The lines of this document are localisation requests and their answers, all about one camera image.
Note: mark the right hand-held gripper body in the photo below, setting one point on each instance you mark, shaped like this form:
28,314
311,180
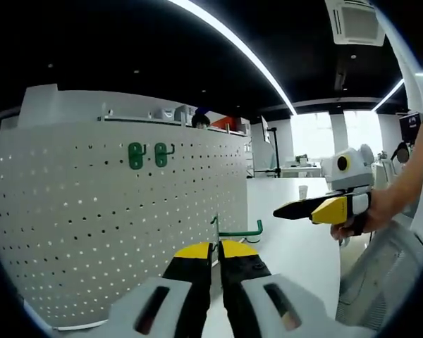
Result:
352,176

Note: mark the flat display panel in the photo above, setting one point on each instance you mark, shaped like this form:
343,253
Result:
266,130

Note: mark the ceiling light strip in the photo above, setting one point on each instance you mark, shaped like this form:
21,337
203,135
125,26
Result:
289,104
389,95

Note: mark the white perforated mounting plate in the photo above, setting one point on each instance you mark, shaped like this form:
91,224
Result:
91,213

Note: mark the black tripod stand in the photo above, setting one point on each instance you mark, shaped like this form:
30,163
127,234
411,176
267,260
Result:
276,151

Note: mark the grey mesh office chair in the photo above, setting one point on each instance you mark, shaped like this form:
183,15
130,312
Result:
380,281

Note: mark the dark monitor screen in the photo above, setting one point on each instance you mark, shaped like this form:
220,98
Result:
409,126

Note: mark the metal storage shelf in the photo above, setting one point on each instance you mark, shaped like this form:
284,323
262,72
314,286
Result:
141,119

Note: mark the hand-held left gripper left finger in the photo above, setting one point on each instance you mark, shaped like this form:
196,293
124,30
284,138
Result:
190,274

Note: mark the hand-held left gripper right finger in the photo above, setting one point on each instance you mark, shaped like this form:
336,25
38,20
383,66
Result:
243,271

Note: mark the person's right hand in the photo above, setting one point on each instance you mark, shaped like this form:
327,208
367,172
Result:
379,211

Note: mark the green hook assembly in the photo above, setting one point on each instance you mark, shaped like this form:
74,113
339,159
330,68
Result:
135,157
239,232
161,155

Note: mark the ceiling air conditioner vent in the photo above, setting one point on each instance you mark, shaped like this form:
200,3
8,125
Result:
359,24

